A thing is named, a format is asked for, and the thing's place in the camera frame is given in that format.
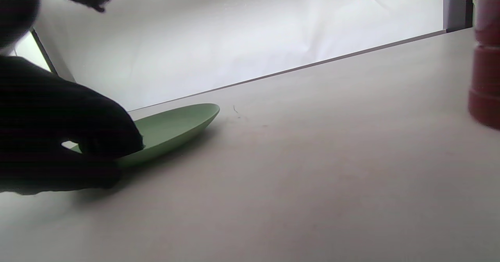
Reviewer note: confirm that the grey window bottom rail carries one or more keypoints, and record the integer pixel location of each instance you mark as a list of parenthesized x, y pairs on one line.
[(289, 69)]

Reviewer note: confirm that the green plate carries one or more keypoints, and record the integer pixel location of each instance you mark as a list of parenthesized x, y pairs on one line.
[(175, 129)]

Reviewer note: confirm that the person's right hand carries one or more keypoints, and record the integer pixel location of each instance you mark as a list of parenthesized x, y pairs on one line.
[(47, 129)]

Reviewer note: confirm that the red ketchup bottle yellow cap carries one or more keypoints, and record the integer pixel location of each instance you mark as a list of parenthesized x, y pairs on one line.
[(486, 78)]

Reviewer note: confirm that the dark metal window post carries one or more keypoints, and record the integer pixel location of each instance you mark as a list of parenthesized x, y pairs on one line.
[(457, 4), (54, 65)]

